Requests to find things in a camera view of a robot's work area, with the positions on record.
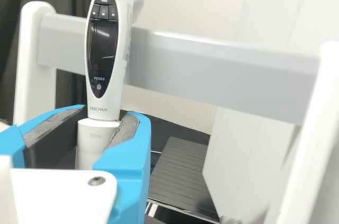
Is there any pipette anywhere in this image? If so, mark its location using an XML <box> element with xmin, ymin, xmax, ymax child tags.
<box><xmin>74</xmin><ymin>0</ymin><xmax>148</xmax><ymax>171</ymax></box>

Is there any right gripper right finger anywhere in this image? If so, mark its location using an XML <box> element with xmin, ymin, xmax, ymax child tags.
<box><xmin>92</xmin><ymin>111</ymin><xmax>153</xmax><ymax>224</ymax></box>

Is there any white incubator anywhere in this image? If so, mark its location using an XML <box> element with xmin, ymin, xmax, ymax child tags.
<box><xmin>202</xmin><ymin>0</ymin><xmax>339</xmax><ymax>220</ymax></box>

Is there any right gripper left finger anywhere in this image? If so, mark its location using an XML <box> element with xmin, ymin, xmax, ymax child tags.
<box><xmin>0</xmin><ymin>104</ymin><xmax>87</xmax><ymax>169</ymax></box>

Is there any black platform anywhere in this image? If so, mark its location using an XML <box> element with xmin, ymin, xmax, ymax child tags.
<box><xmin>146</xmin><ymin>136</ymin><xmax>221</xmax><ymax>217</ymax></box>

